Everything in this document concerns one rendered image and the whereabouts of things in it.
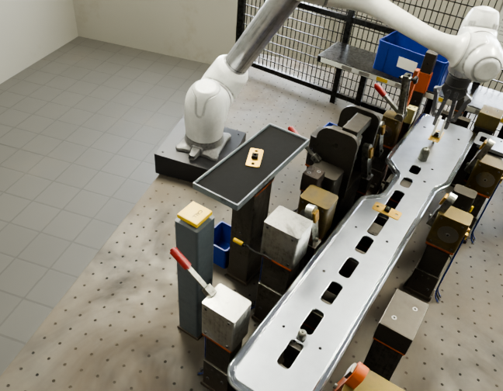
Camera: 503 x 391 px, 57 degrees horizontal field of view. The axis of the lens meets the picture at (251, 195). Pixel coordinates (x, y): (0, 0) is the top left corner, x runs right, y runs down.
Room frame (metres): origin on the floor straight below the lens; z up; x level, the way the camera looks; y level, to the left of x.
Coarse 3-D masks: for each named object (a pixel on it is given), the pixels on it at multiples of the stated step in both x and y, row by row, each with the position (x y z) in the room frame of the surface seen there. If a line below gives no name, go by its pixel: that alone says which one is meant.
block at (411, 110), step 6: (408, 108) 1.58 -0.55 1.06; (414, 108) 1.59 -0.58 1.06; (408, 114) 1.58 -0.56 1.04; (414, 114) 1.57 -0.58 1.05; (408, 120) 1.57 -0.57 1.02; (402, 126) 1.58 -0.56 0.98; (408, 126) 1.57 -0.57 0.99; (402, 132) 1.58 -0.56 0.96; (390, 174) 1.58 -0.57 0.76; (384, 180) 1.58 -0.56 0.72
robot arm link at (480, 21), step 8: (472, 8) 1.48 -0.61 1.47; (480, 8) 1.45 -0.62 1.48; (488, 8) 1.45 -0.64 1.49; (472, 16) 1.44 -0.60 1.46; (480, 16) 1.42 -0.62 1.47; (488, 16) 1.42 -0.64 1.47; (496, 16) 1.43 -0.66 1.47; (464, 24) 1.45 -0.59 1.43; (472, 24) 1.43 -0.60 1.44; (480, 24) 1.41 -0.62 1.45; (488, 24) 1.41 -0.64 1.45; (496, 24) 1.42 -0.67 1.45; (464, 32) 1.42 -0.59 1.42; (472, 32) 1.40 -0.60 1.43; (488, 32) 1.38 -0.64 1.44; (496, 32) 1.41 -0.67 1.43
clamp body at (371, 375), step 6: (372, 372) 0.49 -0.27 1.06; (366, 378) 0.48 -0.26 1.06; (372, 378) 0.48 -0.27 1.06; (378, 378) 0.48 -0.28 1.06; (360, 384) 0.47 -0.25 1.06; (366, 384) 0.47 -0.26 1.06; (372, 384) 0.47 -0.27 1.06; (378, 384) 0.47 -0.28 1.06; (384, 384) 0.47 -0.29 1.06; (390, 384) 0.47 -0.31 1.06; (342, 390) 0.45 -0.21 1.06; (348, 390) 0.45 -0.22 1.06; (354, 390) 0.45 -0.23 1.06; (360, 390) 0.45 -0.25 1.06; (366, 390) 0.45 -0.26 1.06; (372, 390) 0.46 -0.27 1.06; (378, 390) 0.46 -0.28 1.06; (384, 390) 0.46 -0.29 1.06; (390, 390) 0.46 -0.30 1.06; (396, 390) 0.46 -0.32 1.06; (402, 390) 0.46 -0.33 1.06
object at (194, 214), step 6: (192, 204) 0.83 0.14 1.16; (198, 204) 0.83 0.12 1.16; (186, 210) 0.80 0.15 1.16; (192, 210) 0.80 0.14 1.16; (198, 210) 0.81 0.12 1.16; (204, 210) 0.81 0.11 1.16; (210, 210) 0.81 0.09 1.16; (180, 216) 0.78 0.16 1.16; (186, 216) 0.78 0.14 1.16; (192, 216) 0.78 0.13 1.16; (198, 216) 0.79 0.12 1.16; (204, 216) 0.79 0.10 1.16; (186, 222) 0.77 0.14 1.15; (192, 222) 0.77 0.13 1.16; (198, 222) 0.77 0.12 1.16
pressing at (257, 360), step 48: (432, 144) 1.45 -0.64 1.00; (384, 192) 1.14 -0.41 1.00; (432, 192) 1.17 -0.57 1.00; (336, 240) 0.91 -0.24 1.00; (384, 240) 0.93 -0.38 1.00; (288, 288) 0.73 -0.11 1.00; (288, 336) 0.60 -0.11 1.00; (336, 336) 0.61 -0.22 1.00; (240, 384) 0.48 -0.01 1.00; (288, 384) 0.48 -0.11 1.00
